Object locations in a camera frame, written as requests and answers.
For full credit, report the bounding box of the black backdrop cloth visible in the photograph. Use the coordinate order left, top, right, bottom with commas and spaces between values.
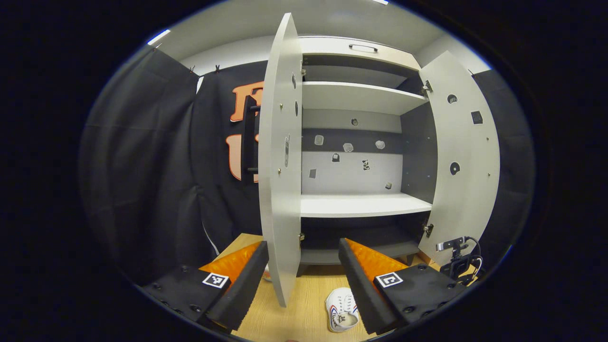
78, 47, 537, 285

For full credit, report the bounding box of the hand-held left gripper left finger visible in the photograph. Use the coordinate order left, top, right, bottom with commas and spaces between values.
142, 240, 270, 332

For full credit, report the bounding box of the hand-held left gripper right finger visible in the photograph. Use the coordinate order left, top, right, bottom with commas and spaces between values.
338, 238, 469, 336

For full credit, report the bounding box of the white shoe cabinet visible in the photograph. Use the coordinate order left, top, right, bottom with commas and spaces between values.
299, 36, 438, 277

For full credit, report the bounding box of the white cabinet drawer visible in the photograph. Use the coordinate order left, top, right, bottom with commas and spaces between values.
299, 37, 421, 71

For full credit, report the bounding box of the black door handle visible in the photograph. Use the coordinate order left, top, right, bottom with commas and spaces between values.
241, 97, 263, 183

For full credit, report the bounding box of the white striped canvas shoe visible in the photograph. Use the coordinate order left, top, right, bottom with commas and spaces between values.
325, 287, 360, 333

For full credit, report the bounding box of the black cable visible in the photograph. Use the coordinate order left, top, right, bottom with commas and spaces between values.
466, 236, 483, 282

